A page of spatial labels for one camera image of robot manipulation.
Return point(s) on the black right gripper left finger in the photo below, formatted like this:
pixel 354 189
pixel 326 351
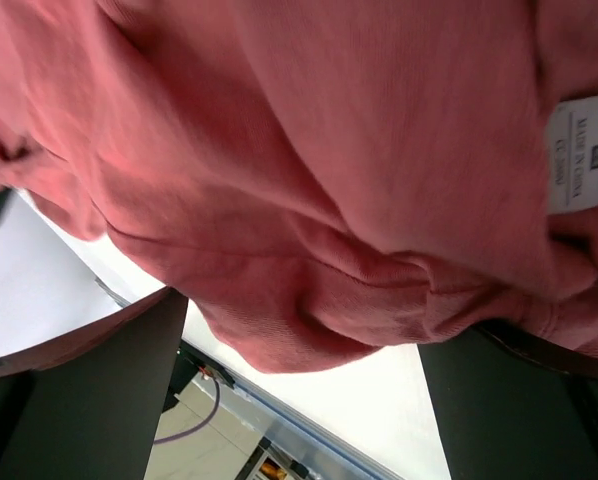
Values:
pixel 86 404

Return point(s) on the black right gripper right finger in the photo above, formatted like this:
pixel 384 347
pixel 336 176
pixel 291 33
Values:
pixel 509 405

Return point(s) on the pink t-shirt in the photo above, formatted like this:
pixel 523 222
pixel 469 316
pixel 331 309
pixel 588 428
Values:
pixel 321 178

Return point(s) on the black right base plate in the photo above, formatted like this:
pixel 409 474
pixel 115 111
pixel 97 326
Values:
pixel 189 364

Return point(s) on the white slotted cable duct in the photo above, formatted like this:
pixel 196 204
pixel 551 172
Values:
pixel 304 446

